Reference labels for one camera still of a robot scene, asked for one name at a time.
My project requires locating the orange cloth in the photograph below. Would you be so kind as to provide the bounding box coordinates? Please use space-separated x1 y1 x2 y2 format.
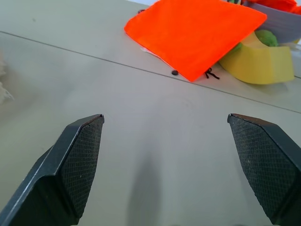
124 0 268 82

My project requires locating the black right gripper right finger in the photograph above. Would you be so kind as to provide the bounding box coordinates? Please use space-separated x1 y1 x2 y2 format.
227 113 301 226

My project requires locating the black thread scrap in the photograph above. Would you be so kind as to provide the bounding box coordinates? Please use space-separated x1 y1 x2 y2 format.
205 68 221 80

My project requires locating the gray bowl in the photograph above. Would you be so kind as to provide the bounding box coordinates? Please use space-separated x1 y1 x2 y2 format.
243 0 301 44

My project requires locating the yellow banana toy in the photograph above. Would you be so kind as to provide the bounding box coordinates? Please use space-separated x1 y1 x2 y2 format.
218 32 295 85

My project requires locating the green round object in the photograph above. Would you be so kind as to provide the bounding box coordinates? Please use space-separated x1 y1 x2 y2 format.
255 29 279 48

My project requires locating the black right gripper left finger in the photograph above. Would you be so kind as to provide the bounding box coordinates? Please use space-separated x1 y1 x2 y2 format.
0 113 105 226

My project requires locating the white woven rope item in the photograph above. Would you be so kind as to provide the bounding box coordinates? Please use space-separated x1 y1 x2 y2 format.
0 48 15 104

